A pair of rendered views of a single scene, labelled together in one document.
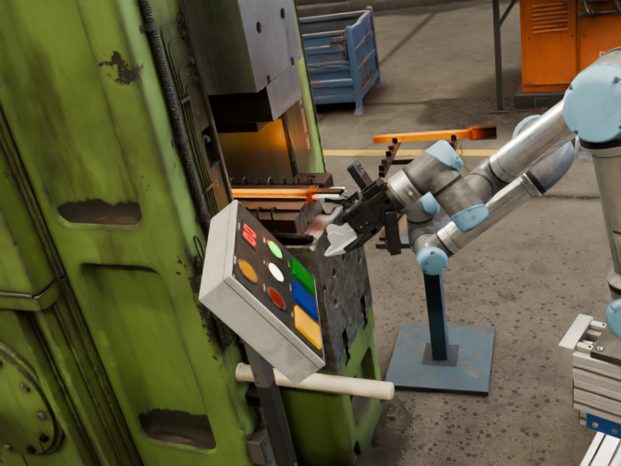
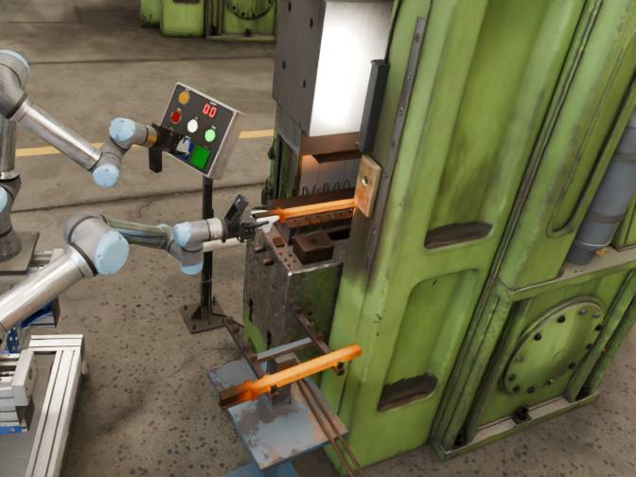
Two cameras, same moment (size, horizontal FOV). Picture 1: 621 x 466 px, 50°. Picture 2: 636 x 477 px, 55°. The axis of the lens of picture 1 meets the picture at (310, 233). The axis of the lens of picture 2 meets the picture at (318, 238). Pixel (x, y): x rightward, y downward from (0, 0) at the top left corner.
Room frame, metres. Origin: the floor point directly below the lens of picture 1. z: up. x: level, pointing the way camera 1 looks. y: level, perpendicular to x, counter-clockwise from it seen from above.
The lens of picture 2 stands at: (2.86, -1.46, 2.19)
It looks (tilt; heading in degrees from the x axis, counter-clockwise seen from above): 36 degrees down; 122
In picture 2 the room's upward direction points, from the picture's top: 9 degrees clockwise
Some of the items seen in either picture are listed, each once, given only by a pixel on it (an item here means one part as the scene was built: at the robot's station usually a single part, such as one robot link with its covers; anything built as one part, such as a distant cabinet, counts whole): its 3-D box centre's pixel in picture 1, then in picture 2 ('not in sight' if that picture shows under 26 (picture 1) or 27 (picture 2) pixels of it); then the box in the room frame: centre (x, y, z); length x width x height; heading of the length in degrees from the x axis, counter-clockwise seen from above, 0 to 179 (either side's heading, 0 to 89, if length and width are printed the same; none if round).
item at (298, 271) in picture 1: (301, 277); (201, 157); (1.33, 0.04, 1.01); 0.07 x 0.05 x 0.07; 178
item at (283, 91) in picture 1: (217, 95); (344, 123); (1.86, 0.18, 1.32); 0.42 x 0.20 x 0.10; 63
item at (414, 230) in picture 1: (422, 235); (188, 254); (1.63, -0.31, 0.88); 0.11 x 0.08 x 0.11; 176
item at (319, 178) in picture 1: (311, 187); (313, 248); (1.95, -0.03, 0.95); 0.12 x 0.08 x 0.06; 63
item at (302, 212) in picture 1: (245, 209); (329, 211); (1.86, 0.18, 0.96); 0.42 x 0.20 x 0.09; 63
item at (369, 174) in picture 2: not in sight; (366, 185); (2.11, -0.03, 1.27); 0.09 x 0.02 x 0.17; 153
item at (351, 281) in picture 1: (267, 273); (328, 274); (1.92, 0.17, 0.69); 0.56 x 0.38 x 0.45; 63
